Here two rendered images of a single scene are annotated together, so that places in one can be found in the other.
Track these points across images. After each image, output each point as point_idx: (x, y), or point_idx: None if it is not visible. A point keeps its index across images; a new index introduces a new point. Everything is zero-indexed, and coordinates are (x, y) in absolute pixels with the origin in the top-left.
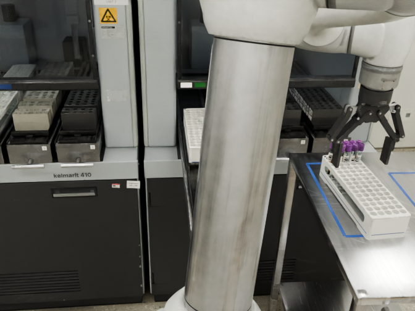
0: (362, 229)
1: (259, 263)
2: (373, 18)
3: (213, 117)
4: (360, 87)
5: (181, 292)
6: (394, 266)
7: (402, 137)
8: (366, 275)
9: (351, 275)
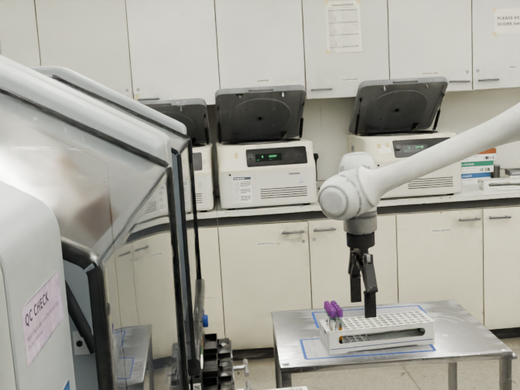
0: (427, 340)
1: None
2: (478, 152)
3: None
4: (360, 237)
5: None
6: (464, 337)
7: None
8: (483, 347)
9: (487, 351)
